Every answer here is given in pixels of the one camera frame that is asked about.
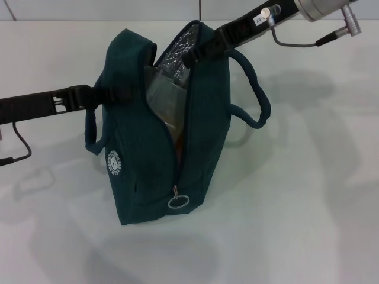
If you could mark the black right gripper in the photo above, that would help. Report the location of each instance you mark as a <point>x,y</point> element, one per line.
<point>251,23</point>

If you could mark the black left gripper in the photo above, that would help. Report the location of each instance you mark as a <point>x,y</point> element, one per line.
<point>32,105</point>

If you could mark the dark teal insulated lunch bag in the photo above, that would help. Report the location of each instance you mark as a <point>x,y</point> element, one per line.
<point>207,118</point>

